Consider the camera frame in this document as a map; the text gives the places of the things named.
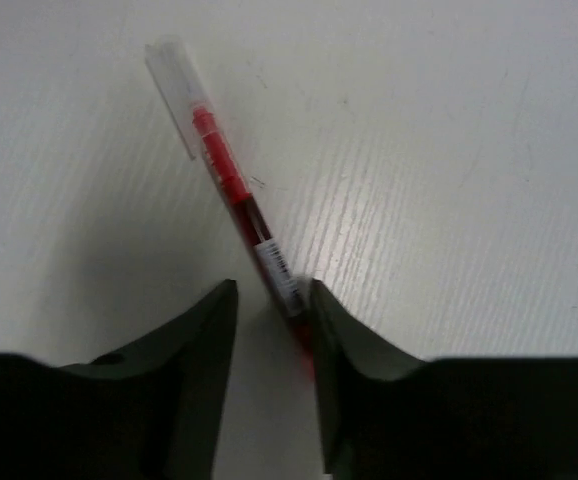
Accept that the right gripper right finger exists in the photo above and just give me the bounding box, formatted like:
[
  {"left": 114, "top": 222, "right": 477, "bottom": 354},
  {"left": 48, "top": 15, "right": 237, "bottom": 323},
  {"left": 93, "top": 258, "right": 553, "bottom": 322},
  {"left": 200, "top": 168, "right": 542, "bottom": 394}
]
[{"left": 310, "top": 280, "right": 578, "bottom": 479}]

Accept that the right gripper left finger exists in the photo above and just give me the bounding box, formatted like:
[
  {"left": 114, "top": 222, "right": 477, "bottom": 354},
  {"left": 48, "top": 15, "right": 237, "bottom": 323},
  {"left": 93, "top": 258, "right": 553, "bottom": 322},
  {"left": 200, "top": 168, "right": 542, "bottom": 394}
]
[{"left": 0, "top": 280, "right": 238, "bottom": 479}]

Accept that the red gel pen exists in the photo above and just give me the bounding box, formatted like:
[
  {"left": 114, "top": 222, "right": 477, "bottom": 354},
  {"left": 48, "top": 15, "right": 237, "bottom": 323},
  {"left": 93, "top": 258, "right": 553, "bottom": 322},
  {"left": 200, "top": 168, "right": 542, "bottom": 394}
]
[{"left": 145, "top": 38, "right": 314, "bottom": 374}]

